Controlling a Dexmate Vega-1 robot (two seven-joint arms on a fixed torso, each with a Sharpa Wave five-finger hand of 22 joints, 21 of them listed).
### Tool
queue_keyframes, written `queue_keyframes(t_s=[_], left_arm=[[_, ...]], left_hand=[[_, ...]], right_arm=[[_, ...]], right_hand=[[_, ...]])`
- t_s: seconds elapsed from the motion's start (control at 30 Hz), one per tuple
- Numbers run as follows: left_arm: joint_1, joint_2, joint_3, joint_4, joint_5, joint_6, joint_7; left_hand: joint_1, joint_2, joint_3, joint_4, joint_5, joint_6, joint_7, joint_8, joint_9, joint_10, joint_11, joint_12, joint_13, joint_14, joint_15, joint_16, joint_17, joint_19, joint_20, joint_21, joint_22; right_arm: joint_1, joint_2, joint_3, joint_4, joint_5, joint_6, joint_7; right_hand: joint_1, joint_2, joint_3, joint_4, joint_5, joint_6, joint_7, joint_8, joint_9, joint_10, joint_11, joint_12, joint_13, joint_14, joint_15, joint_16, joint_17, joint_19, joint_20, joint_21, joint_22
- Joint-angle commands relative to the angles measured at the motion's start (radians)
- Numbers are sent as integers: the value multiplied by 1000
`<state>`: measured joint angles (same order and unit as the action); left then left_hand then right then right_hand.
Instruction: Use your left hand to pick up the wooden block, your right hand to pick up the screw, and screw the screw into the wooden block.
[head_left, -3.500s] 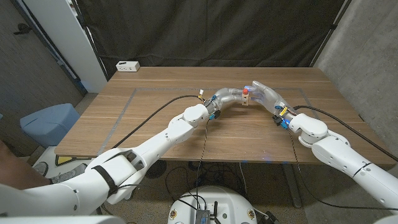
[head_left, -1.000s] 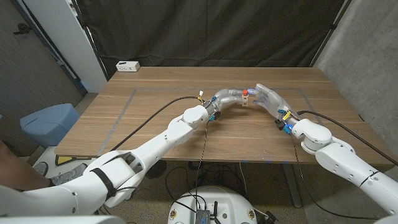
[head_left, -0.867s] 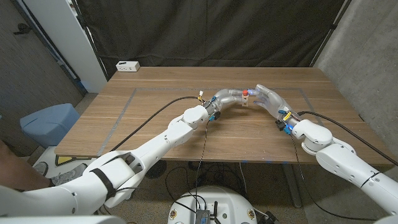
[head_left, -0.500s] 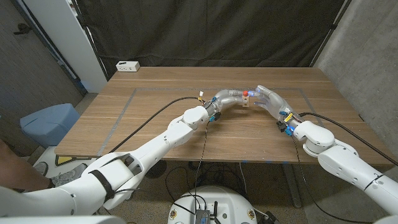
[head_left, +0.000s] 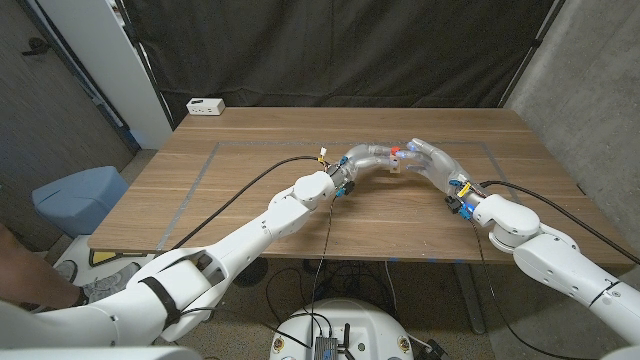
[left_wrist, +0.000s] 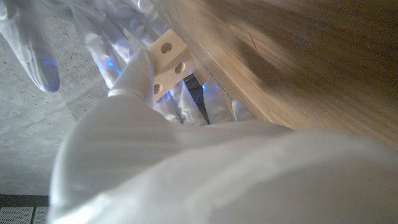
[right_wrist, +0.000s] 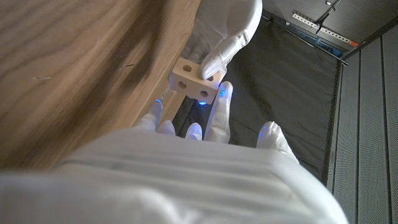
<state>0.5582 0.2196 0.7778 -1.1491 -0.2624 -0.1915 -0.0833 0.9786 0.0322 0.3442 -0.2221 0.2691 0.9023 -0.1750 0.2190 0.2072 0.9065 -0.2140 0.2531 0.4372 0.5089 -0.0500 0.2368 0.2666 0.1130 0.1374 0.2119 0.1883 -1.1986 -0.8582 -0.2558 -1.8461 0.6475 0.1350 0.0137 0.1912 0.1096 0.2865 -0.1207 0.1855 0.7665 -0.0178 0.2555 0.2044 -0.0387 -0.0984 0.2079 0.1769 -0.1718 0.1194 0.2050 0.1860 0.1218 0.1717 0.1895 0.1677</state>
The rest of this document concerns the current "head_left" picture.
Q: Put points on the black backdrop curtain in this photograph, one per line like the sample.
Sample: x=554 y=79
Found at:
x=325 y=50

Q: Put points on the light blue stool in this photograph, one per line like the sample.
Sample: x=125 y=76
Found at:
x=80 y=197

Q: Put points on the large wooden board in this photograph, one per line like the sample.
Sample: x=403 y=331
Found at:
x=250 y=143

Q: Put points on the black floor device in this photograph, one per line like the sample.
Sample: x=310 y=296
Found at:
x=435 y=351

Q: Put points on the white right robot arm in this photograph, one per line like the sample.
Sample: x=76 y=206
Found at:
x=565 y=260

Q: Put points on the black antenna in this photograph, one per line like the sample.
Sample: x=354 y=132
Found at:
x=346 y=336

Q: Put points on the red-headed wooden screw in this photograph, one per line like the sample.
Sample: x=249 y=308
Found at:
x=395 y=150

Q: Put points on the wooden block with holes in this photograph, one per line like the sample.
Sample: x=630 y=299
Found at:
x=395 y=165

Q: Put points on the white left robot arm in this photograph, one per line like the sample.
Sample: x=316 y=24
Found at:
x=225 y=250

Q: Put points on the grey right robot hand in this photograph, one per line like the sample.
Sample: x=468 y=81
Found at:
x=442 y=165

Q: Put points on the white cabinet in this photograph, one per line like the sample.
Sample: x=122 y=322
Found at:
x=110 y=65

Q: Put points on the grey electronics module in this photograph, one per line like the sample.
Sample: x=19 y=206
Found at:
x=326 y=348

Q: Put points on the dark wall rail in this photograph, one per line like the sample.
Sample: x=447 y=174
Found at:
x=75 y=70

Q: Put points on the round black floor grille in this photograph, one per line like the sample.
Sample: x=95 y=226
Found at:
x=255 y=272

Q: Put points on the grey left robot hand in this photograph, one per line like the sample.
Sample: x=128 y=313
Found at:
x=360 y=159

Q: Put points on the white floor platform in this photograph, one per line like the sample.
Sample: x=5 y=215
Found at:
x=75 y=246

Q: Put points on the white power strip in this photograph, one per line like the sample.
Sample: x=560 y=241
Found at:
x=205 y=106

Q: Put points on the grey sneaker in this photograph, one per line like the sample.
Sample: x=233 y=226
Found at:
x=110 y=284
x=65 y=270

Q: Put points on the grey table leg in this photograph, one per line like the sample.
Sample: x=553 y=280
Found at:
x=470 y=295

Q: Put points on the black backdrop stand pole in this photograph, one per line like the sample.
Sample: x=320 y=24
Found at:
x=532 y=50
x=145 y=65

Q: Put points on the person's bare leg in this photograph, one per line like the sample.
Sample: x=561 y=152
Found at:
x=30 y=282

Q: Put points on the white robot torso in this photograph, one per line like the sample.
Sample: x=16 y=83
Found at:
x=360 y=325

